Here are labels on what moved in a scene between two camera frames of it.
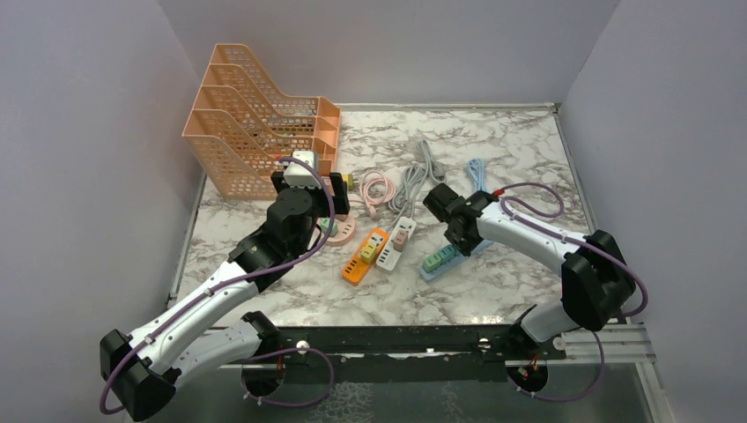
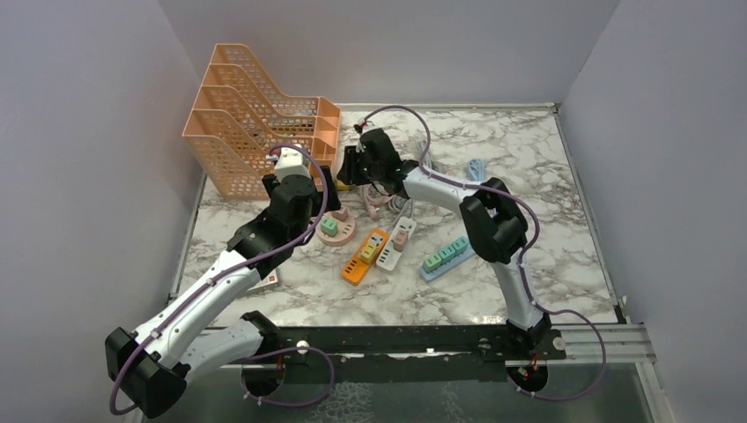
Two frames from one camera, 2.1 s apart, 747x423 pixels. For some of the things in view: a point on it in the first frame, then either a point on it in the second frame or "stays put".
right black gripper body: (464, 244) to (358, 170)
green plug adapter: (432, 262) stays put
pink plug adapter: (400, 240) stays put
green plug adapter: (325, 224) stays put
